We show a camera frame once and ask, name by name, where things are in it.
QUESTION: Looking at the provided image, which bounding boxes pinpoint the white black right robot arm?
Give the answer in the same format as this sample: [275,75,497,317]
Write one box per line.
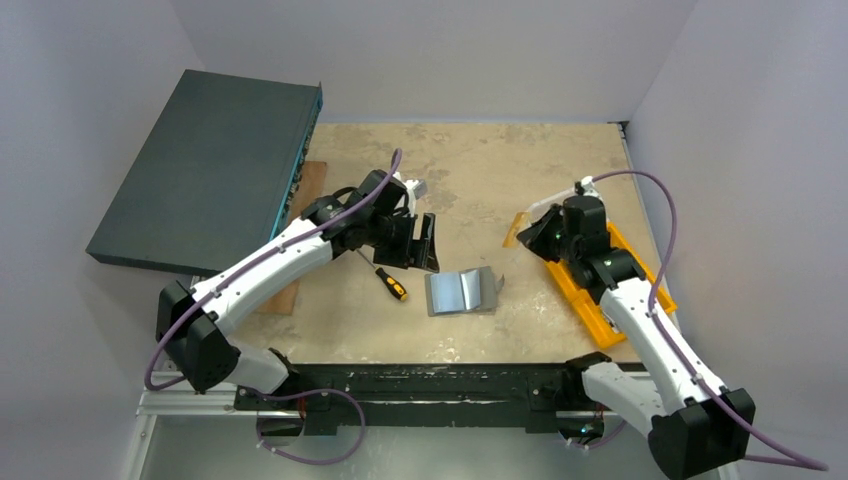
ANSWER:
[515,195,756,479]

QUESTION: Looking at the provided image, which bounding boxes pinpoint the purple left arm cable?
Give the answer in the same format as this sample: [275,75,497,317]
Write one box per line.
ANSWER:
[144,148,403,466]

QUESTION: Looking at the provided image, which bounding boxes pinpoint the white plastic bin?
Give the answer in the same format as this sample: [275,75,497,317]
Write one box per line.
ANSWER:
[502,182,602,248]

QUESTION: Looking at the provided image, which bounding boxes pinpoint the black yellow handled screwdriver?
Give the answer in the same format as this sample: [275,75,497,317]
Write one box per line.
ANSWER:
[356,250,408,302]

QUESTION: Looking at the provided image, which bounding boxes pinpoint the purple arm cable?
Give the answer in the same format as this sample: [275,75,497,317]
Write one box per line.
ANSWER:
[566,170,829,473]
[144,148,403,466]

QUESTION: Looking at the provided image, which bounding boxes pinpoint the aluminium frame profile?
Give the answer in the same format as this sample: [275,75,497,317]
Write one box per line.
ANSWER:
[119,369,740,480]

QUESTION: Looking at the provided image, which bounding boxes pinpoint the wooden board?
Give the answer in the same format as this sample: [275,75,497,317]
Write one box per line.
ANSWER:
[256,161,328,316]

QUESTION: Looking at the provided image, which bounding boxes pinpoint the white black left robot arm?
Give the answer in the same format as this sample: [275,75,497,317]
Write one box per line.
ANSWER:
[156,170,439,394]

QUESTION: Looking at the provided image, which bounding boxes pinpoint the dark grey network switch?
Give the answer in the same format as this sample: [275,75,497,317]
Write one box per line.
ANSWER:
[86,70,323,277]

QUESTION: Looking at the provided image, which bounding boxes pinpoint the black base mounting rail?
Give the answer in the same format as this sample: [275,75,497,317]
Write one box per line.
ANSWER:
[233,362,627,437]

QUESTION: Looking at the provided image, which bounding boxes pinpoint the yellow plastic bin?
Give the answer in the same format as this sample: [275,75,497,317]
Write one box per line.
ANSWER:
[544,221,656,350]

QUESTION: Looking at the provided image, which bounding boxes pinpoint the grey leather card holder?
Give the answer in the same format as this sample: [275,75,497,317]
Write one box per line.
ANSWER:
[424,266,505,317]

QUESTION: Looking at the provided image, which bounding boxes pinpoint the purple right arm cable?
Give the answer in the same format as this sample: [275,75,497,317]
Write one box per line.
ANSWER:
[566,170,829,473]

